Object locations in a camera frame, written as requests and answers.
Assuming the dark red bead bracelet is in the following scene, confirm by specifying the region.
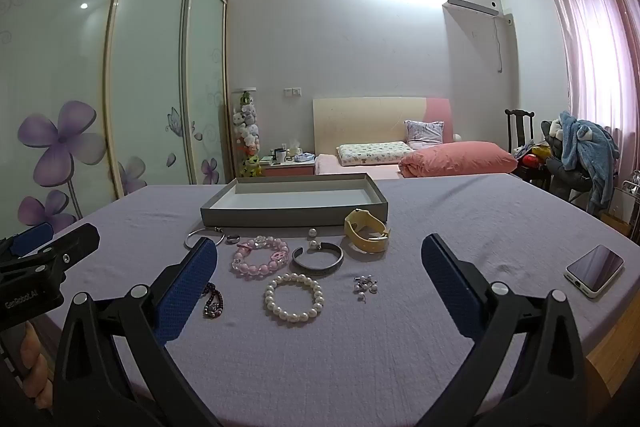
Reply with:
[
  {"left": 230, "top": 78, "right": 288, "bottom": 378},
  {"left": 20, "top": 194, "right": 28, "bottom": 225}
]
[{"left": 202, "top": 282, "right": 225, "bottom": 320}]

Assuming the grey shallow tray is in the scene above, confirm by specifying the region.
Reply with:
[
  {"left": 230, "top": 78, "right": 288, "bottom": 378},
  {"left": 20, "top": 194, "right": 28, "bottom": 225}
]
[{"left": 200, "top": 173, "right": 389, "bottom": 228}]

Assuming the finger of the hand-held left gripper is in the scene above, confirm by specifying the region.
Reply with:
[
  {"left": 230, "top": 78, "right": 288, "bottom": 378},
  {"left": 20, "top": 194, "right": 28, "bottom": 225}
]
[
  {"left": 0, "top": 222, "right": 54, "bottom": 260},
  {"left": 35, "top": 223, "right": 101, "bottom": 270}
]

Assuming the grey plush garment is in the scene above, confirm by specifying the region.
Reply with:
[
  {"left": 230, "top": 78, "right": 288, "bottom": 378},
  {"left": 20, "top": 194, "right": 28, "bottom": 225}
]
[{"left": 540, "top": 119, "right": 568, "bottom": 158}]

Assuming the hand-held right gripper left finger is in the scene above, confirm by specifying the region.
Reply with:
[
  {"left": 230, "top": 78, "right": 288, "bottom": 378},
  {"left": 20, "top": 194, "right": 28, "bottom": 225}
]
[{"left": 52, "top": 237, "right": 223, "bottom": 427}]

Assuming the person's left hand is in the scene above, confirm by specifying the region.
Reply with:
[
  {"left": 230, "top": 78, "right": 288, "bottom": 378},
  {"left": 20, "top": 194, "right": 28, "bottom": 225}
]
[{"left": 19, "top": 322, "right": 55, "bottom": 414}]

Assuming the white pearl bracelet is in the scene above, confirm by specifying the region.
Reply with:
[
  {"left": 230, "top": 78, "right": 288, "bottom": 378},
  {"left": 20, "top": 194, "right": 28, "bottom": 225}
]
[{"left": 264, "top": 273, "right": 324, "bottom": 321}]

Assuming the cluster of small earrings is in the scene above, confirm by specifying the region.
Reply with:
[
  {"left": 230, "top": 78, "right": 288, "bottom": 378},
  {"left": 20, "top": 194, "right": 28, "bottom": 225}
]
[{"left": 352, "top": 275, "right": 379, "bottom": 303}]

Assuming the pink and cream nightstand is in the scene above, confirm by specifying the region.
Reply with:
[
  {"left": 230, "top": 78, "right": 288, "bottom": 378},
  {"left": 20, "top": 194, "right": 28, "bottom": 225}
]
[{"left": 262, "top": 153, "right": 317, "bottom": 178}]

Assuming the purple bed sheet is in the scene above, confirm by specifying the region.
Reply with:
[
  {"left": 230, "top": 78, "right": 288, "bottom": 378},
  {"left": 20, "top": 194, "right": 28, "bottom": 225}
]
[{"left": 45, "top": 172, "right": 640, "bottom": 427}]

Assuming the metal rack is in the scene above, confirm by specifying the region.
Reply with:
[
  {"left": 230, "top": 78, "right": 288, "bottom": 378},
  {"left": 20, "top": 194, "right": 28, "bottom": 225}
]
[{"left": 621, "top": 169, "right": 640, "bottom": 240}]

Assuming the pink curtain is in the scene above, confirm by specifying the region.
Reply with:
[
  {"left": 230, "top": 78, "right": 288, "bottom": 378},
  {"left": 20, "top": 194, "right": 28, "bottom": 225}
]
[{"left": 542, "top": 0, "right": 640, "bottom": 148}]

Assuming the folded pink quilt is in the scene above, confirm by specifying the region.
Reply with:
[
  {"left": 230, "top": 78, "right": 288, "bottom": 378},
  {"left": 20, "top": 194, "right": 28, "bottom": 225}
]
[{"left": 398, "top": 142, "right": 519, "bottom": 179}]

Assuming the smartphone in white case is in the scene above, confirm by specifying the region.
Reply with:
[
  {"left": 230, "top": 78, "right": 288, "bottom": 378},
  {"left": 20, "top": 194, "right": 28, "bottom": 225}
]
[{"left": 564, "top": 244, "right": 626, "bottom": 299}]

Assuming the yellow wristwatch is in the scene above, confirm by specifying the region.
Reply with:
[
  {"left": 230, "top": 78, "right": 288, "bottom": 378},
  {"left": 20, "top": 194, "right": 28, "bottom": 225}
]
[{"left": 344, "top": 208, "right": 391, "bottom": 255}]

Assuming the thin silver bangle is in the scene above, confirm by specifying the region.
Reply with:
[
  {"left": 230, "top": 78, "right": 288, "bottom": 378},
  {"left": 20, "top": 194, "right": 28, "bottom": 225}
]
[{"left": 185, "top": 227, "right": 224, "bottom": 251}]

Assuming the purple floral pillow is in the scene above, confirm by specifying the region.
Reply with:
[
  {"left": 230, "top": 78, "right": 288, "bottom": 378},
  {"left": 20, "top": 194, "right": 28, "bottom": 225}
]
[{"left": 404, "top": 120, "right": 445, "bottom": 150}]

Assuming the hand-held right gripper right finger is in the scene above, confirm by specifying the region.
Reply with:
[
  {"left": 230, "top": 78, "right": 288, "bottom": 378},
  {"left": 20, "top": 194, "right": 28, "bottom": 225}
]
[{"left": 421, "top": 234, "right": 588, "bottom": 427}]

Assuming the cream and pink headboard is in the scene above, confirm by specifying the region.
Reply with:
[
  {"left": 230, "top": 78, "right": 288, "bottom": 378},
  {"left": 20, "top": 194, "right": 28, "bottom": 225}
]
[{"left": 312, "top": 96, "right": 454, "bottom": 158}]

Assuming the red and yellow toy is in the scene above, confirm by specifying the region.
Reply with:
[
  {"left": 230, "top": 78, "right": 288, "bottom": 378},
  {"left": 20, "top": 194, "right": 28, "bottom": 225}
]
[{"left": 517, "top": 146, "right": 551, "bottom": 170}]

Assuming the white patterned pillow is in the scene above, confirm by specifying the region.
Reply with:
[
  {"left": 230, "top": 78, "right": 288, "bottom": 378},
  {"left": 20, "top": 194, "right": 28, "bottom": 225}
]
[{"left": 336, "top": 141, "right": 416, "bottom": 167}]

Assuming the floral sliding door wardrobe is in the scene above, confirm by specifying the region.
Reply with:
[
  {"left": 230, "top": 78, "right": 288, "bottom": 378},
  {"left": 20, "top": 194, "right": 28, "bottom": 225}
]
[{"left": 0, "top": 0, "right": 232, "bottom": 239}]

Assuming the pink bead bracelet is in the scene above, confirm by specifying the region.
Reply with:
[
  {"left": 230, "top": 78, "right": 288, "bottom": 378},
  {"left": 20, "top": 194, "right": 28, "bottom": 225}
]
[{"left": 230, "top": 235, "right": 290, "bottom": 279}]

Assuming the silver cuff bracelet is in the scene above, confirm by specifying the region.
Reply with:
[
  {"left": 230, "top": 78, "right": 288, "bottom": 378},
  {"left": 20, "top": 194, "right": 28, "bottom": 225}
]
[{"left": 292, "top": 243, "right": 345, "bottom": 273}]

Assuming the clear tube of plush toys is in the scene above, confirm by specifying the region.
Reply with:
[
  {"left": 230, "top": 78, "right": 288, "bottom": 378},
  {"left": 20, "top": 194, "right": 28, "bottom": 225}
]
[{"left": 232, "top": 87, "right": 264, "bottom": 178}]

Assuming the pink bed mattress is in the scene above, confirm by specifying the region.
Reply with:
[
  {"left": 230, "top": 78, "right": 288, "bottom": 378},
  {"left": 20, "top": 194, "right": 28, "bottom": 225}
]
[{"left": 314, "top": 154, "right": 403, "bottom": 178}]

